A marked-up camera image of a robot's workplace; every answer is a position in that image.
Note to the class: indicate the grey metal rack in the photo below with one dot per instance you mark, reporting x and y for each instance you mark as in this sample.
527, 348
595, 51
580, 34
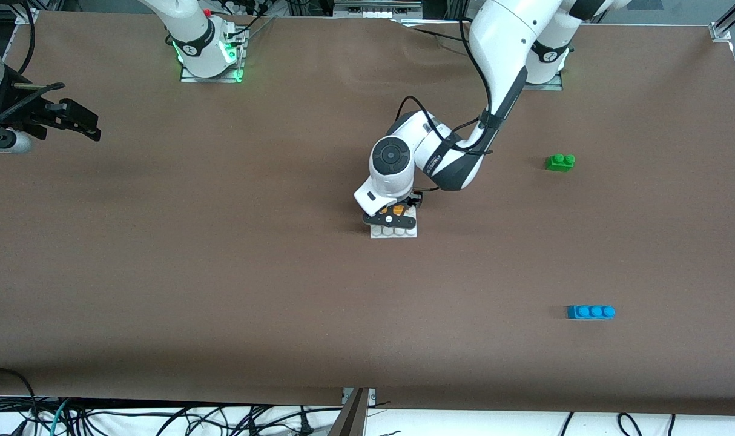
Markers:
376, 9

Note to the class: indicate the blue three-stud block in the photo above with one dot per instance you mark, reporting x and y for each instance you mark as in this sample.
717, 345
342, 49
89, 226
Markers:
590, 312

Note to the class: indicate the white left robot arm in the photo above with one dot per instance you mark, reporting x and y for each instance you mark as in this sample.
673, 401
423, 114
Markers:
507, 36

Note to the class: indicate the green two-stud block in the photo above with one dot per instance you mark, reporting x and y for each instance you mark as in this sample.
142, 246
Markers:
560, 163

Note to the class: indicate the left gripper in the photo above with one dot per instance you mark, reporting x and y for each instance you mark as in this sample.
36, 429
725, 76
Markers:
413, 201

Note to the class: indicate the white studded base plate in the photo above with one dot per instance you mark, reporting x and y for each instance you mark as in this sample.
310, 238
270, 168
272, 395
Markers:
398, 233

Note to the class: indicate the brown table cover sheet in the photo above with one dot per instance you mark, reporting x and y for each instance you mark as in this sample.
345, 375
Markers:
367, 303

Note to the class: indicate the yellow two-stud block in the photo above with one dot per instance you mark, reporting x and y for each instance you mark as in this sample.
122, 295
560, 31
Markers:
398, 211

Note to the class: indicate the brown slanted post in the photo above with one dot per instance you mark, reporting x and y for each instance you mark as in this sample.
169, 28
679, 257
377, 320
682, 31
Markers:
349, 421

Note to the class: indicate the aluminium frame profile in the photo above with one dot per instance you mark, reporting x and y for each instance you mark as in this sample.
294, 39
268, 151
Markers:
721, 27

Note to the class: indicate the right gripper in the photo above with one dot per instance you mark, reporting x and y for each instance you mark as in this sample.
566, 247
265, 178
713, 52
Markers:
17, 113

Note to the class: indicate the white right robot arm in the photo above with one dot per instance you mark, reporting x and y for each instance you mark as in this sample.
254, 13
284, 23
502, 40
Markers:
192, 36

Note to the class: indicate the small metal table bracket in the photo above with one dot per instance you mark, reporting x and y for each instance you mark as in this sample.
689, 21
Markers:
371, 396

